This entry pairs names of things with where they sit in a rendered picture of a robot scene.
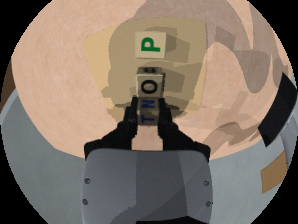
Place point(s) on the small tan block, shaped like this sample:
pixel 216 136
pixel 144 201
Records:
pixel 149 82
pixel 150 44
pixel 148 111

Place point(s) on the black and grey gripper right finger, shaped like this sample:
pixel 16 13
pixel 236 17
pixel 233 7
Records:
pixel 173 138

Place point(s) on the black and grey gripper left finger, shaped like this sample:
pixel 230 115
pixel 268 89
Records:
pixel 121 137

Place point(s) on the tan flat mat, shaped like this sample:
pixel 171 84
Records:
pixel 111 56

